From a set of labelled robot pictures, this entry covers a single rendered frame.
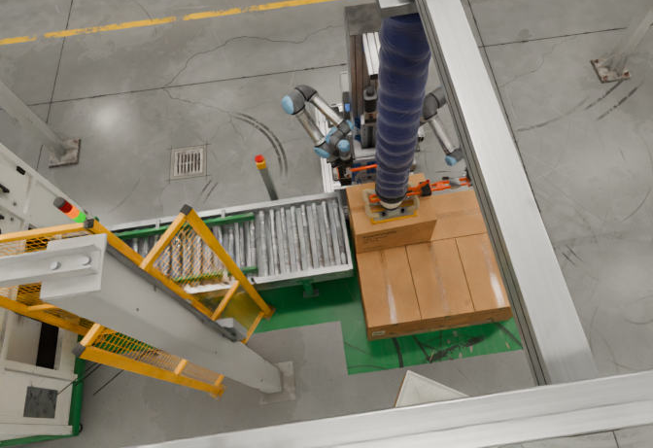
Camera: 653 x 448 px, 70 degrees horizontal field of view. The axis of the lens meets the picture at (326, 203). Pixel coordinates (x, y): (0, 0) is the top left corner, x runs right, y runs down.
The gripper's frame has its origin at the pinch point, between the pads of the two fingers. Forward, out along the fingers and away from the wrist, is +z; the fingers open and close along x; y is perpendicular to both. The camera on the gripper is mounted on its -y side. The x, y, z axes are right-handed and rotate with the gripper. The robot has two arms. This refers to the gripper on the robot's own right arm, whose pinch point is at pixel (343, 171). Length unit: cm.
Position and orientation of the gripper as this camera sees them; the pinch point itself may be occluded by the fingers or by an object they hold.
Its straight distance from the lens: 346.6
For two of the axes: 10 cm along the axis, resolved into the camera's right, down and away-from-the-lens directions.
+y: 9.8, -1.8, 0.0
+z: 0.9, 4.5, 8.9
